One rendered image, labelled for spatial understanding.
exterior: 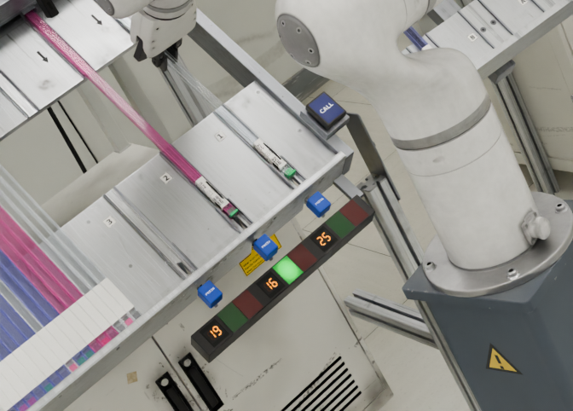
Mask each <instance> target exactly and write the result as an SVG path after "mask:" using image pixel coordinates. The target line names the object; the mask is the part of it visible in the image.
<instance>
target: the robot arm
mask: <svg viewBox="0 0 573 411"><path fill-rule="evenodd" d="M96 1H97V3H98V5H99V6H101V8H102V9H103V11H104V12H105V13H106V14H108V15H109V16H111V17H113V18H115V19H123V18H127V17H129V16H131V15H132V17H131V23H130V41H131V42H132V43H133V44H135V43H137V42H138V41H139V42H138V44H137V46H136V51H135V54H134V58H135V59H136V60H137V61H139V62H140V61H143V60H145V59H147V58H152V63H153V64H154V65H155V66H156V67H159V68H160V69H161V70H162V71H163V72H165V71H166V70H167V56H166V55H165V50H167V51H168V52H169V53H170V54H171V55H172V56H173V57H174V58H175V59H176V60H178V48H179V47H180V46H181V45H182V37H184V36H185V35H187V34H188V33H189V32H191V31H192V30H193V29H194V27H195V24H196V20H197V8H196V2H195V0H96ZM442 1H443V0H276V4H275V23H276V27H277V31H278V34H279V37H280V39H281V42H282V44H283V46H284V48H285V49H286V52H287V53H288V54H289V55H290V56H291V57H292V58H293V59H294V60H295V61H296V62H297V63H298V64H299V65H300V66H302V67H304V68H306V69H308V70H309V71H311V72H314V73H316V74H318V75H321V76H322V77H325V78H329V79H331V80H333V81H335V82H338V83H340V84H343V85H345V86H347V87H350V88H351V89H353V90H355V91H356V92H358V93H359V94H361V95H362V96H363V97H365V98H366V99H367V100H368V101H369V102H370V103H371V105H372V106H373V107H374V109H375V110H376V112H377V113H378V115H379V116H380V118H381V120H382V122H383V124H384V126H385V128H386V130H387V132H388V134H389V136H390V138H391V140H392V142H393V144H394V146H395V148H396V150H397V152H398V154H399V156H400V158H401V160H402V162H403V164H404V166H405V169H406V170H407V172H408V175H409V177H410V179H411V181H412V183H413V185H414V187H415V189H416V191H417V193H418V195H419V197H420V199H421V201H422V203H423V206H424V207H425V210H426V212H427V214H428V216H429V218H430V219H431V222H432V224H433V226H434V228H435V230H436V231H437V233H436V234H435V236H434V237H433V238H432V240H431V242H430V243H429V244H428V247H427V248H426V250H425V253H424V257H423V270H424V272H425V276H426V278H427V280H428V281H429V282H430V283H431V285H432V286H433V287H434V288H436V289H437V290H438V291H439V292H443V293H445V294H448V295H451V296H456V297H464V298H473V297H482V296H487V295H491V294H496V293H499V292H504V291H506V290H509V289H512V288H514V287H517V286H519V285H522V284H524V283H525V282H527V281H529V280H531V279H533V278H535V277H537V276H538V275H539V274H541V273H542V272H543V271H545V270H546V269H548V268H549V267H550V266H551V265H553V264H554V263H555V262H556V261H557V260H558V259H559V258H560V257H561V256H562V254H563V253H564V252H565V251H566V249H567V248H568V246H569V244H570V243H571V241H572V239H573V213H572V211H571V209H570V208H569V206H568V204H567V203H566V202H564V201H563V200H562V199H560V198H559V197H557V196H555V195H553V194H546V193H542V192H530V189H529V187H528V185H527V182H526V181H525V179H524V175H523V173H522V171H521V169H520V167H519V164H518V162H517V159H516V157H515V155H514V153H513V151H512V148H511V145H510V143H509V141H508V139H507V137H506V133H505V131H504V130H503V127H502V125H501V122H500V120H499V118H498V116H497V113H496V111H495V108H494V106H493V104H492V101H491V100H490V98H489V94H488V92H487V90H486V88H485V86H484V84H483V80H482V79H481V77H480V75H479V73H478V70H477V69H476V67H475V66H474V65H473V63H472V61H471V60H470V59H469V58H468V57H467V56H466V55H465V54H464V53H462V52H461V51H459V50H457V49H451V48H433V49H425V50H421V51H418V52H413V53H410V54H406V55H404V54H403V53H402V52H401V51H400V49H399V48H398V47H397V43H396V41H397V38H398V37H399V36H400V35H401V34H402V33H403V32H405V31H406V30H407V29H409V27H411V26H412V25H413V24H414V23H416V22H417V21H418V20H420V19H421V18H422V17H423V16H424V15H426V14H427V13H428V12H430V11H431V10H432V9H434V8H435V7H436V6H437V5H438V4H439V3H441V2H442Z"/></svg>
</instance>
